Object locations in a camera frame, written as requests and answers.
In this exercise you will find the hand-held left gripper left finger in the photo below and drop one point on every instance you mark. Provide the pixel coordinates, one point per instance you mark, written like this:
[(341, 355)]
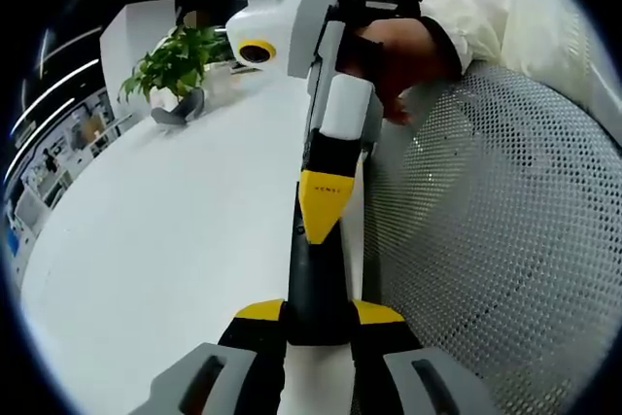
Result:
[(218, 376)]

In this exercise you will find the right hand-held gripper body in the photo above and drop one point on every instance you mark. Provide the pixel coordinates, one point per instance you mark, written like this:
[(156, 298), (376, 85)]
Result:
[(277, 21)]

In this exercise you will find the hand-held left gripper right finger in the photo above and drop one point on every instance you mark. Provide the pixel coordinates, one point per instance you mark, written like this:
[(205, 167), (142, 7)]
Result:
[(413, 381)]

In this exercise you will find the person's right hand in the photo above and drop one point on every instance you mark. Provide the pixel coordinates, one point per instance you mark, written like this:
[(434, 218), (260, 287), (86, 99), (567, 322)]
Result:
[(403, 55)]

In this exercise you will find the green potted plant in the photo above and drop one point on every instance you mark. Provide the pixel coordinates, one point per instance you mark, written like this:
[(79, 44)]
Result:
[(175, 65)]

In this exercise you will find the white perforated mesh basket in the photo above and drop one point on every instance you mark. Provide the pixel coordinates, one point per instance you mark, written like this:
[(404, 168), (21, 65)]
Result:
[(510, 240)]

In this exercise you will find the white display shelves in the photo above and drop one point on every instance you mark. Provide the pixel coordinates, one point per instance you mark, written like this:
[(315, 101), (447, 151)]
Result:
[(58, 162)]

